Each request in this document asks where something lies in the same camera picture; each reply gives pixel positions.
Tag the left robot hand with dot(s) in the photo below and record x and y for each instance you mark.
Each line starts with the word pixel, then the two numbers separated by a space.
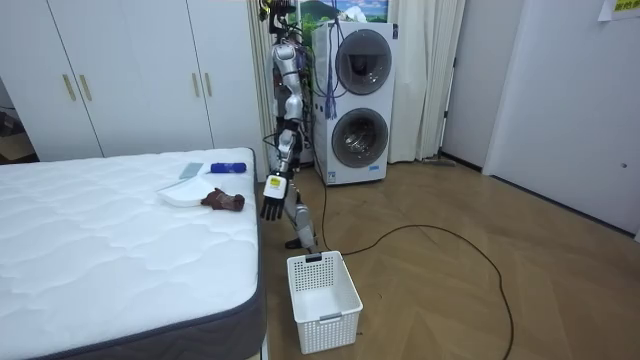
pixel 275 187

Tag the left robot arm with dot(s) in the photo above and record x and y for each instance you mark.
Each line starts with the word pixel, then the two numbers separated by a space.
pixel 294 105

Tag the robot legs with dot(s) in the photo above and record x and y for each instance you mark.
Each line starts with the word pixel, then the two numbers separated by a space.
pixel 303 220

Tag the blue cylindrical roll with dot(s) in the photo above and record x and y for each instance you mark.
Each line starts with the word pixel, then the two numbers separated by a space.
pixel 228 168

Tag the brown crumpled cloth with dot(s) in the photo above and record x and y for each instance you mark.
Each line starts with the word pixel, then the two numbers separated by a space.
pixel 223 201

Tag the white shallow tray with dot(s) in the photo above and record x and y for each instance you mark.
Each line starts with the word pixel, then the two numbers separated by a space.
pixel 184 194

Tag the cream curtain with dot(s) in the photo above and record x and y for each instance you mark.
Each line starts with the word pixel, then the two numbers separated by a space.
pixel 261 95
pixel 422 80

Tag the white washing machine tower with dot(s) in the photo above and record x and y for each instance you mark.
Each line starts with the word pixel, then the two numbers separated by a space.
pixel 362 105

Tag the white plastic laundry basket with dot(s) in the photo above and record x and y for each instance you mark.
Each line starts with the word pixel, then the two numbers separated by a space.
pixel 322 300

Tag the robot body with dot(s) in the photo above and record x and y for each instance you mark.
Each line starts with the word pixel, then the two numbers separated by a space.
pixel 283 55

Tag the white mattress grey bed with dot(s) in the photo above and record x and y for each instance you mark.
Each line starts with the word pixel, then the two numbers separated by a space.
pixel 115 240

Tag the white wardrobe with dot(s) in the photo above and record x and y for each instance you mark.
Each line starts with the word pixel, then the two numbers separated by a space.
pixel 135 75

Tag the white door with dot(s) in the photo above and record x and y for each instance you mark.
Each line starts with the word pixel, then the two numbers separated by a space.
pixel 570 115

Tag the landscape wall poster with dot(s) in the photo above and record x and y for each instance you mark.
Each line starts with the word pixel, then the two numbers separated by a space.
pixel 345 10

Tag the yellow paper wall sign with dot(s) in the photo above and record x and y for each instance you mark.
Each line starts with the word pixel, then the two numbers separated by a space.
pixel 620 9

